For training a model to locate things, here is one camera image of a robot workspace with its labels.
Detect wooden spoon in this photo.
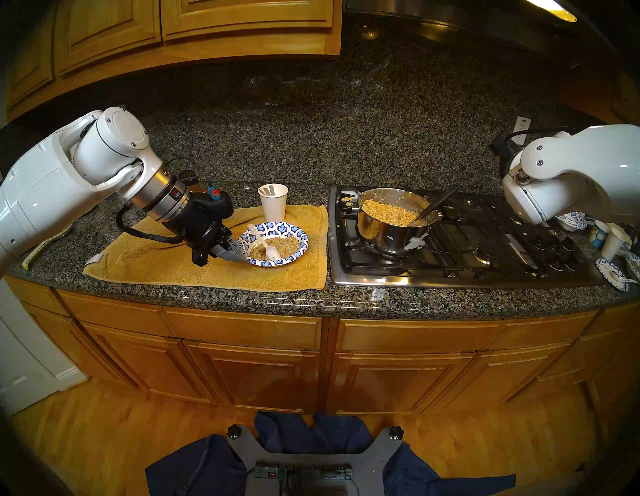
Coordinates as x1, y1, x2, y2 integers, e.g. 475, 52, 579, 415
22, 225, 73, 271

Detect blue patterned paper bowl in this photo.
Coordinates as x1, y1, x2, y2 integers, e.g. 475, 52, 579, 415
238, 221, 309, 267

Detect wooden cabinets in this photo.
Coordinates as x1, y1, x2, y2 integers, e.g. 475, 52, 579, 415
5, 0, 343, 121
2, 275, 640, 416

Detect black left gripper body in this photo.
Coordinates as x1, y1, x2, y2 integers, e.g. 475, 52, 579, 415
165, 192, 235, 267

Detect grey power strip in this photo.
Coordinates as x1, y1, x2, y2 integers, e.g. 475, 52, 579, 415
255, 462, 353, 482

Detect stainless steel saucepan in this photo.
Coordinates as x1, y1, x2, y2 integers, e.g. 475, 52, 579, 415
336, 187, 443, 259

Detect stainless range hood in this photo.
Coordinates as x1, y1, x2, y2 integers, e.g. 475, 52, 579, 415
345, 0, 601, 61

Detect blue patterned paper plate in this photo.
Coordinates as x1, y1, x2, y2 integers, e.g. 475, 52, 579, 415
595, 257, 632, 293

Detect yellow terry towel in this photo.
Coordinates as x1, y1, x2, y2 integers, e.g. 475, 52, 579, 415
82, 205, 329, 292

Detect dark blue denim cloth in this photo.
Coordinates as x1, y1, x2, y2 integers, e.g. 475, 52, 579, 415
145, 411, 517, 496

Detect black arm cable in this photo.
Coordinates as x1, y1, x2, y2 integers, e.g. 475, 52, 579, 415
502, 128, 571, 147
116, 202, 186, 246

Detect stainless gas cooktop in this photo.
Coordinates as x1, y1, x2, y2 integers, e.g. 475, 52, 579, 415
328, 186, 606, 289

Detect dark wooden corner cabinet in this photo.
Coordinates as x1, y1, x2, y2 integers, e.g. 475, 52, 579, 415
557, 62, 640, 126

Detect wooden lower cabinets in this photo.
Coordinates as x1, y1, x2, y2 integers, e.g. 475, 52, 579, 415
2, 275, 640, 416

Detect white paper cup with spoons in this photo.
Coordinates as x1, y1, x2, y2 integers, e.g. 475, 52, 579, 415
258, 183, 289, 222

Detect stack of blue patterned bowls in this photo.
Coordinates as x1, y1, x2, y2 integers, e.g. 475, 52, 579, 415
556, 212, 588, 232

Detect scooped oatmeal portion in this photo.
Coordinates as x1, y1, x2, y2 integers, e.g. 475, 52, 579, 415
250, 235, 301, 262

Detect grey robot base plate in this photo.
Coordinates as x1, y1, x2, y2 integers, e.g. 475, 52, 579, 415
227, 424, 405, 496

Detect oatmeal in saucepan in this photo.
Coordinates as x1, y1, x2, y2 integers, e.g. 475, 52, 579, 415
361, 198, 421, 227

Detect plain white paper cup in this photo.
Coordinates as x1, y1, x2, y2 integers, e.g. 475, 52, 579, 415
601, 227, 630, 262

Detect small printed food tub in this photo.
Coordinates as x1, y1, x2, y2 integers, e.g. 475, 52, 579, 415
588, 220, 611, 250

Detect black handled ladle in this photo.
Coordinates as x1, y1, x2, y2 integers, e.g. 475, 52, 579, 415
410, 182, 466, 226

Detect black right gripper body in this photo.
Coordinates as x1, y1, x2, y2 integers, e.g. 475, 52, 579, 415
492, 135, 523, 168

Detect wooden upper cabinets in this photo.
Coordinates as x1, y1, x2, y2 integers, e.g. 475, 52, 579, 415
5, 0, 343, 121

